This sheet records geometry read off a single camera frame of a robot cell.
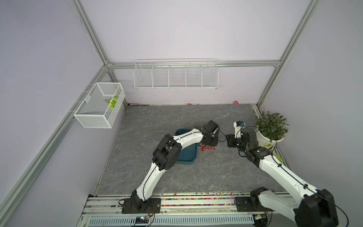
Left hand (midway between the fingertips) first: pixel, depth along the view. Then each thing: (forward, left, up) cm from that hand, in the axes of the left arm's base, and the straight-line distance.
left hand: (216, 144), depth 94 cm
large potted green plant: (-1, -30, +16) cm, 34 cm away
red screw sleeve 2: (0, +7, -4) cm, 8 cm away
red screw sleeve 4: (-1, +4, -3) cm, 5 cm away
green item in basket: (+17, +62, +27) cm, 69 cm away
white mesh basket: (+17, +69, +24) cm, 75 cm away
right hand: (-1, -4, +12) cm, 13 cm away
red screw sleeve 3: (0, +5, -3) cm, 6 cm away
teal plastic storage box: (-7, +20, +2) cm, 21 cm away
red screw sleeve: (-1, +9, -3) cm, 10 cm away
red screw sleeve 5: (-2, +1, -4) cm, 4 cm away
